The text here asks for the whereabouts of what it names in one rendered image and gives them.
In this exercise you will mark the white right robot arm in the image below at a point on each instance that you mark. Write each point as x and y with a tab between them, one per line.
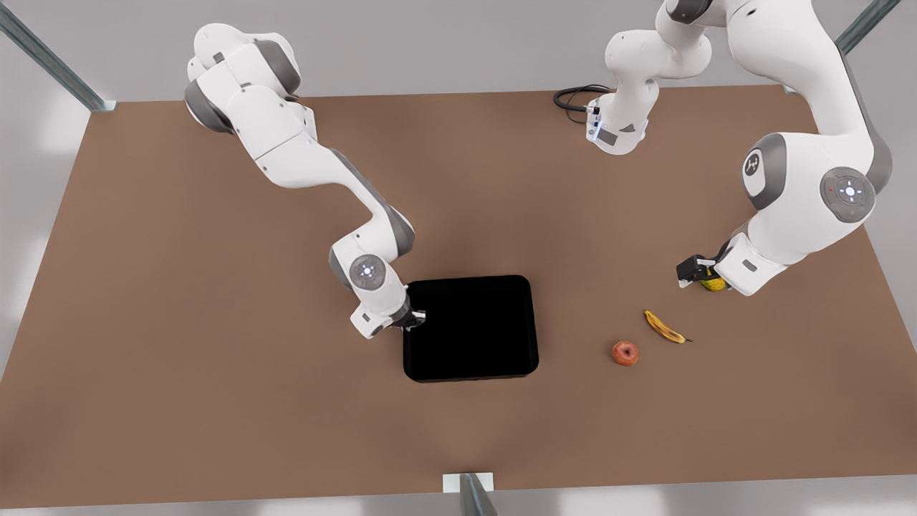
286	136

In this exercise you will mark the yellow banana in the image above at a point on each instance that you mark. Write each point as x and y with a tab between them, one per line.
664	327

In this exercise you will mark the red apple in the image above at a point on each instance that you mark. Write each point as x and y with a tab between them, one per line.
625	352

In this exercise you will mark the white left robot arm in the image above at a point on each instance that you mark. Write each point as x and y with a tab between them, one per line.
802	172

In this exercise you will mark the yellow green pear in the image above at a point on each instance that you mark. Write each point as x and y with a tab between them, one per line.
713	282

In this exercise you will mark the black square tray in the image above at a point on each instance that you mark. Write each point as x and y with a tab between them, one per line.
469	328

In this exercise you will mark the silver frame post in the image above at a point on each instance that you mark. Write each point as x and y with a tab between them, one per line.
50	61
474	494
863	25

